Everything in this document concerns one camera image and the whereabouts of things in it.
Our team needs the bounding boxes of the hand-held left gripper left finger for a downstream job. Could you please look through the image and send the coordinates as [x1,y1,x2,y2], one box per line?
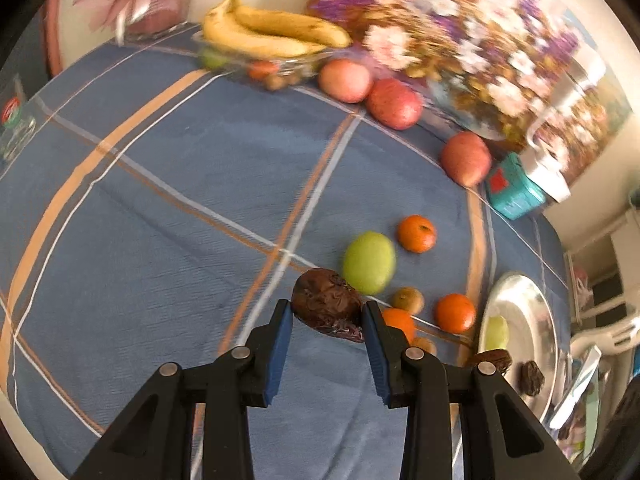
[70,299,294,480]

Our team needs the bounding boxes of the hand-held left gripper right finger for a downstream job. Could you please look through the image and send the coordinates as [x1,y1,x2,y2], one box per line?
[361,301,581,480]

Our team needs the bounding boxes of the wrinkled red date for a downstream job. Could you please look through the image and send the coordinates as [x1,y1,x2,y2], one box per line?
[519,360,545,396]
[467,349,513,376]
[291,268,365,343]

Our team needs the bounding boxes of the round metal plate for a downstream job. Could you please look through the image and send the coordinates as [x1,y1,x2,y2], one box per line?
[470,271,560,413]

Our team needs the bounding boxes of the blue plaid tablecloth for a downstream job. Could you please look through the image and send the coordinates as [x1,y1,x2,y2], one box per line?
[0,22,571,480]

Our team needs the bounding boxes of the teal house-shaped box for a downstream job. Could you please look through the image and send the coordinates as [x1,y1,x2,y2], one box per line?
[484,152,547,221]

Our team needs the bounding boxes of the red apple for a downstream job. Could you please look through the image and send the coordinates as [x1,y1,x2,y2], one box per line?
[440,131,493,187]
[318,58,374,104]
[366,78,424,131]

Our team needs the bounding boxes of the white plastic chair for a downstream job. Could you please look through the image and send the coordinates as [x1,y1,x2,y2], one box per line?
[570,292,640,361]

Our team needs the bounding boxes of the clear glass container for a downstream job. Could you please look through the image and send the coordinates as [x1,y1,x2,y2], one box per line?
[192,30,333,92]

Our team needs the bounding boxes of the yellow banana bunch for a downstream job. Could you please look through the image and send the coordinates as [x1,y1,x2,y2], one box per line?
[202,0,353,59]

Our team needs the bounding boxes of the clear glass cup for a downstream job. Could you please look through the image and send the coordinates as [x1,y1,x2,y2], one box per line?
[0,74,38,163]

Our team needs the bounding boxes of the floral painting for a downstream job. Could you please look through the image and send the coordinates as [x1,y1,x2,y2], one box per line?
[305,0,633,186]

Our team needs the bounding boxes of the pink wrapped bouquet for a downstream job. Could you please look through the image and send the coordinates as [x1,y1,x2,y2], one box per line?
[75,0,208,43]

